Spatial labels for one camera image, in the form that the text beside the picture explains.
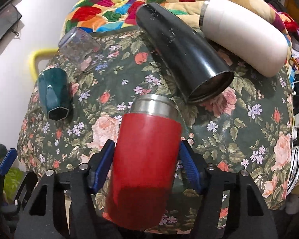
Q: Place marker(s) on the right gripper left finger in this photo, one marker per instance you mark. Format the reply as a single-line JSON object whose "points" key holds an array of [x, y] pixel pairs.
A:
{"points": [[61, 205]]}

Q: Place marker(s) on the small wall mounted screen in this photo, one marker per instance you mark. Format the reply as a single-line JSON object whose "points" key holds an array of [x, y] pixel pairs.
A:
{"points": [[9, 17]]}

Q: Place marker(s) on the colourful patchwork blanket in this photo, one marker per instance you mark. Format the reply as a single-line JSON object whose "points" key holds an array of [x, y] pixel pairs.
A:
{"points": [[107, 15]]}

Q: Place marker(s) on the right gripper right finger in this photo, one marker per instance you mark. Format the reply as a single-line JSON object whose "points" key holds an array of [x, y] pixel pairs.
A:
{"points": [[248, 215]]}

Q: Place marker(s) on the clear glass cup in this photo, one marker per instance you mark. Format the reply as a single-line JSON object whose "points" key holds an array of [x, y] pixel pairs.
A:
{"points": [[80, 48]]}

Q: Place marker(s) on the red thermos cup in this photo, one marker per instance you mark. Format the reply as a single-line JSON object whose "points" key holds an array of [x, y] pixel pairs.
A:
{"points": [[144, 163]]}

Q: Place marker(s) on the dark green faceted cup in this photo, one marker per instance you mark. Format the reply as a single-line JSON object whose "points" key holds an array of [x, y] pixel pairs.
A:
{"points": [[54, 94]]}

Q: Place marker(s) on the yellow padded bed rail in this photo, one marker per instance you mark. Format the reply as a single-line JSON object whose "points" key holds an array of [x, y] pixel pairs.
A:
{"points": [[35, 57]]}

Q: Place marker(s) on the floral green quilt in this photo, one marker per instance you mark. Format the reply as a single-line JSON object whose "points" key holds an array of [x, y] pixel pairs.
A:
{"points": [[248, 126]]}

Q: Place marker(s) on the red plush toy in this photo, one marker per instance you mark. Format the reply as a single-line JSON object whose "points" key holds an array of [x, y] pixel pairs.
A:
{"points": [[291, 25]]}

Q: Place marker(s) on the white thermos cup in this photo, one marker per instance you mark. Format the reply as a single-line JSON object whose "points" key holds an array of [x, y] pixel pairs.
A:
{"points": [[245, 34]]}

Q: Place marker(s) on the black thermos bottle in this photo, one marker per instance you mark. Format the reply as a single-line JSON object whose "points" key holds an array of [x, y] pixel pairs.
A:
{"points": [[184, 52]]}

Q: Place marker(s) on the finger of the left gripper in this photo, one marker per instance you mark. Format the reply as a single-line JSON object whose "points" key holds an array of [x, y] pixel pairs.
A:
{"points": [[8, 161]]}

